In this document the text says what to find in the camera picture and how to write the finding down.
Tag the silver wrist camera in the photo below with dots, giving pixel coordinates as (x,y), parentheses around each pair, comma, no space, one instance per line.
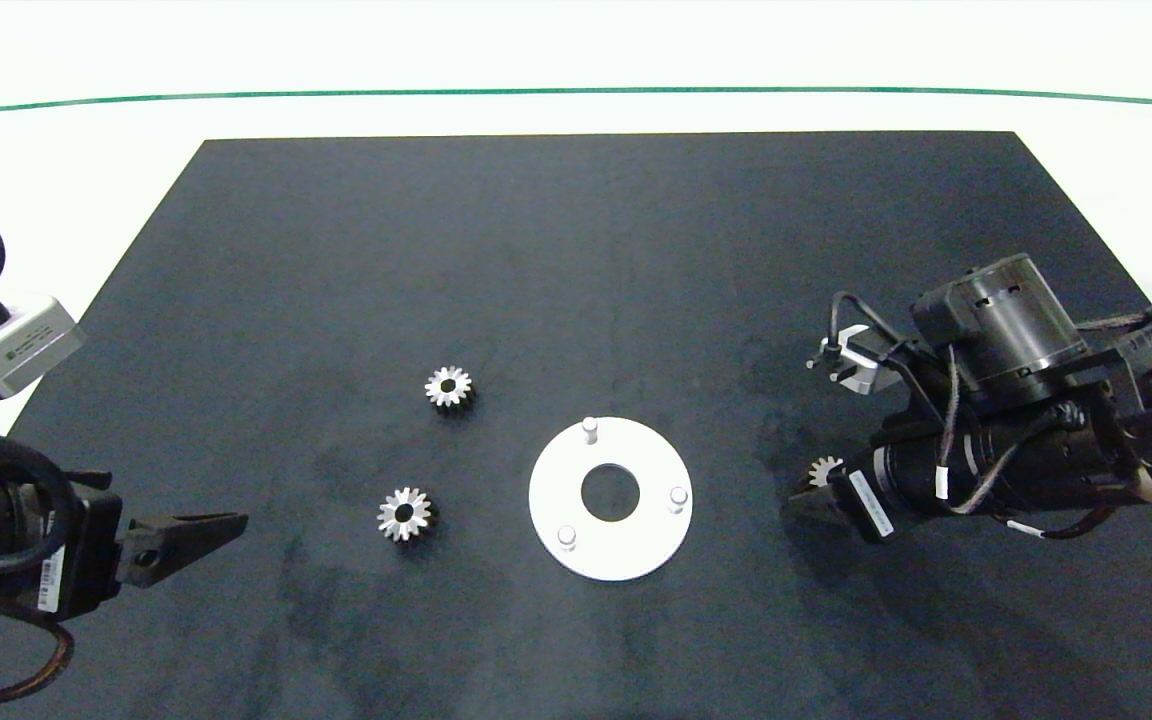
(21,348)
(861,368)

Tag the dark rectangular mat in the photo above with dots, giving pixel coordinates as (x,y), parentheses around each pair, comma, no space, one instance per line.
(586,250)

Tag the round white pin plate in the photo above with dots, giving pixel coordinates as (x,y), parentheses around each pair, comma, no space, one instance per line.
(636,550)

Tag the small steel gear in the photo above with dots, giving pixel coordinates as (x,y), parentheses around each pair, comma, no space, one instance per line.
(391,516)
(820,468)
(436,389)

